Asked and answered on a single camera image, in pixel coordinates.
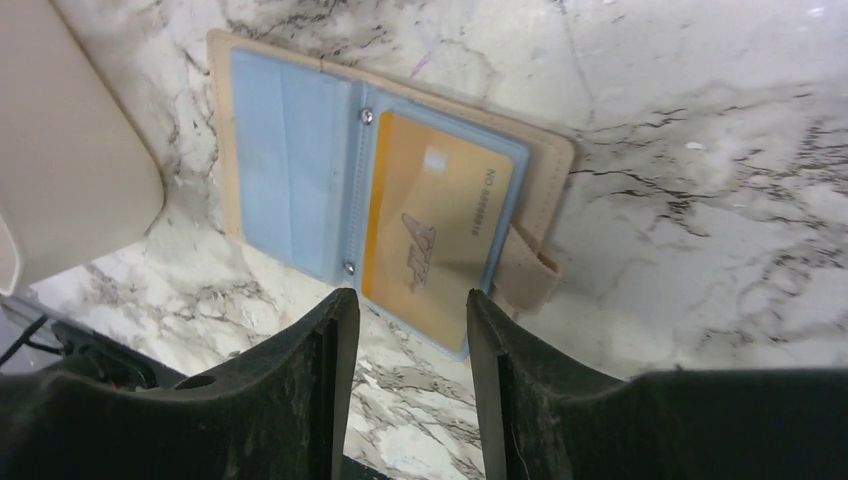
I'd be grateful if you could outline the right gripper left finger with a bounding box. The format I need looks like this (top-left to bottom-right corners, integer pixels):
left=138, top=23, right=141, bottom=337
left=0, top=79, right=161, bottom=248
left=1, top=288, right=361, bottom=479

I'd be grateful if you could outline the white oblong tray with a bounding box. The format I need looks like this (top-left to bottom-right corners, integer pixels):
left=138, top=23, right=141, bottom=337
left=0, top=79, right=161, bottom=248
left=1, top=1, right=164, bottom=295

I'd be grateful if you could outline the gold credit card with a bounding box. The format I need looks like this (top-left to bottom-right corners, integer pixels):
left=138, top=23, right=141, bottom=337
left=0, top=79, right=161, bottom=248
left=361, top=110, right=527, bottom=356

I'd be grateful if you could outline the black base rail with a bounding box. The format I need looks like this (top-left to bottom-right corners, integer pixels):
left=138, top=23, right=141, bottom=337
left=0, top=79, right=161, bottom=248
left=1, top=309, right=186, bottom=391

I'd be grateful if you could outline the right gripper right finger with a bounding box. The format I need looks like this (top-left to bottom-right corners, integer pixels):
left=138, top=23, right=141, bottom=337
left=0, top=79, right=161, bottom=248
left=467, top=290, right=847, bottom=479

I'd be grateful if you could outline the beige card holder wallet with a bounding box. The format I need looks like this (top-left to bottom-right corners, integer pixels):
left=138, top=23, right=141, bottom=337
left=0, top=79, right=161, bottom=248
left=207, top=30, right=575, bottom=343

